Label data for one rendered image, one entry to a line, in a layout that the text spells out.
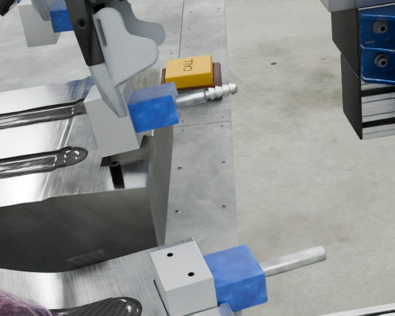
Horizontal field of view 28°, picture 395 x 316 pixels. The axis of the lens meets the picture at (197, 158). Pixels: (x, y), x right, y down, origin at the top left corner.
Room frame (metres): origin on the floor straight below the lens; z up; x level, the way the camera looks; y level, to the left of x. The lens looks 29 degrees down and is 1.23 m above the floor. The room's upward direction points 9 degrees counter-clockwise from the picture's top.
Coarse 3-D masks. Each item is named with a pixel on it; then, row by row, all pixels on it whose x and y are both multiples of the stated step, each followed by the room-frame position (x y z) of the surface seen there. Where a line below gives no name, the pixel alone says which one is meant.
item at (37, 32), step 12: (24, 0) 0.94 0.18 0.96; (48, 0) 0.93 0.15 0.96; (60, 0) 0.96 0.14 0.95; (24, 12) 0.92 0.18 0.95; (36, 12) 0.92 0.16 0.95; (48, 12) 0.92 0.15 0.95; (60, 12) 0.92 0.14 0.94; (24, 24) 0.92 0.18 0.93; (36, 24) 0.92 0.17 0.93; (48, 24) 0.92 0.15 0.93; (60, 24) 0.92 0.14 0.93; (36, 36) 0.92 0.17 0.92; (48, 36) 0.92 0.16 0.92
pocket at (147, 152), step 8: (144, 136) 0.67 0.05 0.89; (152, 136) 0.67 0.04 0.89; (144, 144) 0.67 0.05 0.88; (152, 144) 0.67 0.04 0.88; (128, 152) 0.67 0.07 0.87; (136, 152) 0.67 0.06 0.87; (144, 152) 0.67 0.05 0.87; (152, 152) 0.66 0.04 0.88; (104, 160) 0.64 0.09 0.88; (112, 160) 0.67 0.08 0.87; (120, 160) 0.67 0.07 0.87; (128, 160) 0.67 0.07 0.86; (136, 160) 0.67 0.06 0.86; (144, 160) 0.67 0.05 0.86; (152, 160) 0.65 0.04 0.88; (152, 168) 0.63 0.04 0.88
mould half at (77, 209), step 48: (0, 96) 0.84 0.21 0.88; (48, 96) 0.81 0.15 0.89; (0, 144) 0.71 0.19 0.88; (48, 144) 0.69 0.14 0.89; (96, 144) 0.67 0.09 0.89; (0, 192) 0.61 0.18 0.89; (48, 192) 0.59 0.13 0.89; (96, 192) 0.58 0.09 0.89; (144, 192) 0.58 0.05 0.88; (0, 240) 0.59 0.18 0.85; (48, 240) 0.58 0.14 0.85; (96, 240) 0.58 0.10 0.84; (144, 240) 0.58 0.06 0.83
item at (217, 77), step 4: (216, 64) 0.99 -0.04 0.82; (164, 68) 1.00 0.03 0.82; (216, 68) 0.97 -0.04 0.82; (164, 72) 0.99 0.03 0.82; (216, 72) 0.96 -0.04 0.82; (164, 76) 0.97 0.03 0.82; (216, 76) 0.94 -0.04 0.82; (164, 80) 0.96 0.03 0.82; (216, 80) 0.93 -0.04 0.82; (212, 84) 0.92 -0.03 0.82; (216, 84) 0.92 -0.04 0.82; (180, 88) 0.92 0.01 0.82; (184, 88) 0.92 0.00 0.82; (188, 88) 0.92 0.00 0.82; (192, 88) 0.92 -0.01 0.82; (196, 88) 0.92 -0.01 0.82
